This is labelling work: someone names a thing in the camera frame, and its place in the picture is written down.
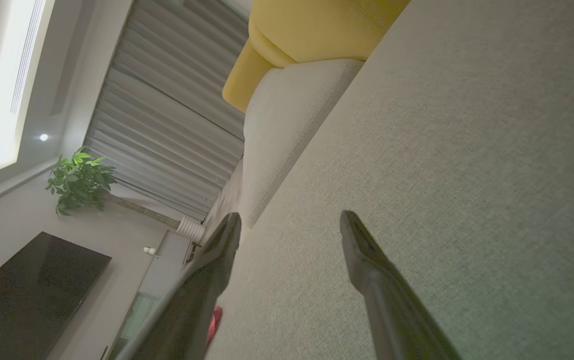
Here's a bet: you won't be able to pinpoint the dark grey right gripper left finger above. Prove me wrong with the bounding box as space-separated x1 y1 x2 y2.
116 212 242 360

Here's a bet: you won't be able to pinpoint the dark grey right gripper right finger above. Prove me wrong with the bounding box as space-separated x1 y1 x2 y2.
339 210 463 360

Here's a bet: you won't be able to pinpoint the red shorts with white trim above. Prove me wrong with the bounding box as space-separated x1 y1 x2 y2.
206 306 223 346

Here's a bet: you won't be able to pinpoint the grey and green TV cabinet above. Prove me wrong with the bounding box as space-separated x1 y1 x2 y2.
102 230 202 360

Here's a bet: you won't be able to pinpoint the white ribbed plant pot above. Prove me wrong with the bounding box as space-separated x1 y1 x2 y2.
176 217 206 245

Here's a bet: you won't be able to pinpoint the large grey sofa seat cushion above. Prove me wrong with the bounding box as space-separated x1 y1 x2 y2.
204 0 574 360

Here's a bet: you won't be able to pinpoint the black flat television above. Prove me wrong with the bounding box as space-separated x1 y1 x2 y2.
0 231 112 360

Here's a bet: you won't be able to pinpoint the green potted plant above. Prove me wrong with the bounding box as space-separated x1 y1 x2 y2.
44 146 182 231

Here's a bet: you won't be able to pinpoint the narrow grey sofa seat cushion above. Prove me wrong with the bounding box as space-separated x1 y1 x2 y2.
241 59 365 228

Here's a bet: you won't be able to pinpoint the grey pleated curtain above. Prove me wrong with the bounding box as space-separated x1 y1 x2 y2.
83 0 252 223

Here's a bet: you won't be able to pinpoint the yellow sofa backrest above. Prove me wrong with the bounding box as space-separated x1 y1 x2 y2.
222 0 411 113

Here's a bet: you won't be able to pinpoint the white ceiling air vent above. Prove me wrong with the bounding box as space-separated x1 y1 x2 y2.
9 0 46 115

